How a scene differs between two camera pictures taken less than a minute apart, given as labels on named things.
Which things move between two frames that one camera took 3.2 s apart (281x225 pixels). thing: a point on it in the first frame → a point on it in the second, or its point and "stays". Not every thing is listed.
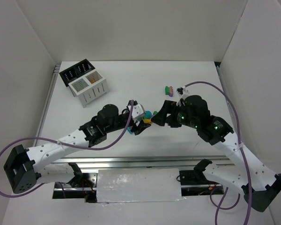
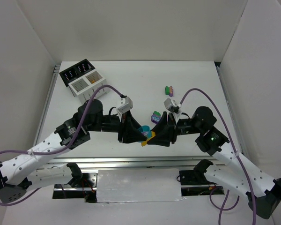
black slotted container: [76, 71] stays
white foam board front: [138, 185] stays
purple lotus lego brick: [154, 120] stays
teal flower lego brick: [147, 114] → [146, 130]
